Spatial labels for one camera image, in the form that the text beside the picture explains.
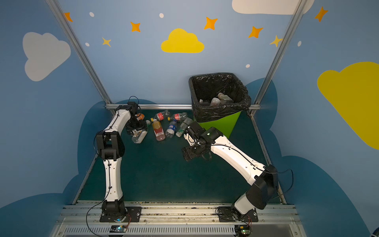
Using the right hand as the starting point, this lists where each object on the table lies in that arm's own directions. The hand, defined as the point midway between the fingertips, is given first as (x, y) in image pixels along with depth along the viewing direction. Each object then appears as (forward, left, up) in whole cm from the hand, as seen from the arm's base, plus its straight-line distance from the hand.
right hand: (190, 153), depth 77 cm
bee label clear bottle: (+20, +38, -14) cm, 45 cm away
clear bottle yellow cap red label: (+39, +27, -15) cm, 50 cm away
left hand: (+23, +37, -12) cm, 45 cm away
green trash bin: (+15, -18, +7) cm, 25 cm away
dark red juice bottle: (+24, +25, -13) cm, 37 cm away
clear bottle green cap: (+37, +5, -17) cm, 41 cm away
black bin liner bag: (+45, -7, +10) cm, 47 cm away
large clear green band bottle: (+34, -18, +9) cm, 39 cm away
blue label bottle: (+26, +17, -17) cm, 35 cm away
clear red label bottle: (+40, +11, -15) cm, 44 cm away
